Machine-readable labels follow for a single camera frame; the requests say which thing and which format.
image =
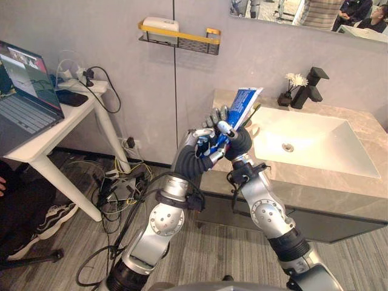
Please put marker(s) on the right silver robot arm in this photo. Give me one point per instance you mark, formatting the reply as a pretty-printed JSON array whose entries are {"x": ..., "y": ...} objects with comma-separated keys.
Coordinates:
[{"x": 269, "y": 212}]

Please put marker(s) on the beige cup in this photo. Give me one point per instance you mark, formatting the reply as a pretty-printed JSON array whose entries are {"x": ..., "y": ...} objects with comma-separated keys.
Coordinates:
[{"x": 254, "y": 131}]

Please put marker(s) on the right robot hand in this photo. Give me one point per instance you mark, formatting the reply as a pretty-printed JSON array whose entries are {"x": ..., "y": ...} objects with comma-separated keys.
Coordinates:
[{"x": 239, "y": 144}]

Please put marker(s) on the blue toothpaste tube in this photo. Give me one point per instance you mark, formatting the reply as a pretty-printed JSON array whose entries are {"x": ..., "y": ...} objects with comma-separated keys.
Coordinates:
[{"x": 242, "y": 103}]

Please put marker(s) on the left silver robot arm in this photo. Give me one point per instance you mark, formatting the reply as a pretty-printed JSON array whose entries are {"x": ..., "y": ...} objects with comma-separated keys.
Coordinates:
[{"x": 160, "y": 221}]

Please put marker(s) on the wall mirror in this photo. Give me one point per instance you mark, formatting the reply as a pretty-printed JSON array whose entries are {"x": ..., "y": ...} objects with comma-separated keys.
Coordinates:
[{"x": 303, "y": 12}]

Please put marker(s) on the grey stone vanity cabinet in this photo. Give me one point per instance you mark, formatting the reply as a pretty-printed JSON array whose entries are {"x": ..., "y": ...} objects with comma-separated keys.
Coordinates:
[{"x": 318, "y": 194}]

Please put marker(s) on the black and gold wall shelf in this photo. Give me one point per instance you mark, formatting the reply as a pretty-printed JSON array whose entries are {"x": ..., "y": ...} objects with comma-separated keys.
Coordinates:
[{"x": 194, "y": 42}]

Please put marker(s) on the person's leg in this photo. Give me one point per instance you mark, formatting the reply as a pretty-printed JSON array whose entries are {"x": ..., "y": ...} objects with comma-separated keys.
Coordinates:
[{"x": 21, "y": 206}]

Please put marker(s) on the black chair base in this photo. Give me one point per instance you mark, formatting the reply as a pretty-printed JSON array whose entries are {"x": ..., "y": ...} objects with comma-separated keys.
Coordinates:
[{"x": 33, "y": 259}]

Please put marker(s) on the person's hand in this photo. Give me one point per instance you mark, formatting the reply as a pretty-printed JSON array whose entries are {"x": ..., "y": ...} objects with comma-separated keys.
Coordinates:
[{"x": 1, "y": 183}]

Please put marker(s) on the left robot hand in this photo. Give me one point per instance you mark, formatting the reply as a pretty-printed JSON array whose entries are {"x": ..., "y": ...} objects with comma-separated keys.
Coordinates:
[{"x": 189, "y": 160}]

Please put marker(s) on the metal sink drain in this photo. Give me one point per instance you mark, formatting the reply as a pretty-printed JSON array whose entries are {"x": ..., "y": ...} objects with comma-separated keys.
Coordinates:
[{"x": 288, "y": 147}]

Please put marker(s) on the white charger plug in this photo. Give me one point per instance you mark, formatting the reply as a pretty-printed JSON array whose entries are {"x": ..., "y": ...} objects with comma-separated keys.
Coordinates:
[{"x": 65, "y": 73}]

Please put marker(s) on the black faucet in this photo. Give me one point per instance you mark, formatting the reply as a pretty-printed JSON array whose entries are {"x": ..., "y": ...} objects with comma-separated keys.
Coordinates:
[{"x": 306, "y": 91}]

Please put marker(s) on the white flower in black vase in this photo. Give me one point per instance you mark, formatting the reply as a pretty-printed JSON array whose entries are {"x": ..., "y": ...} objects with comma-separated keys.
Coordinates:
[{"x": 295, "y": 79}]

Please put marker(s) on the grey laptop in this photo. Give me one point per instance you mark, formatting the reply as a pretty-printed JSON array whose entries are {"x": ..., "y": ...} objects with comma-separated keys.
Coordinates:
[{"x": 24, "y": 112}]

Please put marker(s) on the wall socket with plug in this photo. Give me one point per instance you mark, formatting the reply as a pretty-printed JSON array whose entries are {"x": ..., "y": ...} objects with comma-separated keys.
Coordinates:
[{"x": 131, "y": 142}]

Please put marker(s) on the white table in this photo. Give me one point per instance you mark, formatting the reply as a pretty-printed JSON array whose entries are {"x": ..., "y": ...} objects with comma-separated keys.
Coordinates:
[{"x": 69, "y": 121}]

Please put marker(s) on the green toothbrush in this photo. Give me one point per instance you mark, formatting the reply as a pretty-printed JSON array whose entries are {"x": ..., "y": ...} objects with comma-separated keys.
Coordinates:
[{"x": 254, "y": 111}]

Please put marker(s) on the black phone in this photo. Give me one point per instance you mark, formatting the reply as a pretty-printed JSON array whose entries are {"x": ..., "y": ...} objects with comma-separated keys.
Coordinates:
[{"x": 72, "y": 98}]

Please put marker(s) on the white sink basin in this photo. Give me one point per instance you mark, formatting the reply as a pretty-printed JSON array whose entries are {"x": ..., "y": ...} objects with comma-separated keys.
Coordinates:
[{"x": 318, "y": 142}]

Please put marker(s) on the white soap box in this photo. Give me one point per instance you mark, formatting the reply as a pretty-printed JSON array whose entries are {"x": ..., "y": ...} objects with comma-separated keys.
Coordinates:
[{"x": 160, "y": 23}]

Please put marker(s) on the white power strip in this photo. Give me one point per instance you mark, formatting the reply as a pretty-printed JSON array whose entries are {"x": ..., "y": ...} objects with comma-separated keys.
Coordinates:
[{"x": 97, "y": 86}]

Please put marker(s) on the black and white shoe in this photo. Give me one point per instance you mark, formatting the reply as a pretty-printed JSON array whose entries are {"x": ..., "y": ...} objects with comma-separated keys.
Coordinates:
[{"x": 51, "y": 219}]

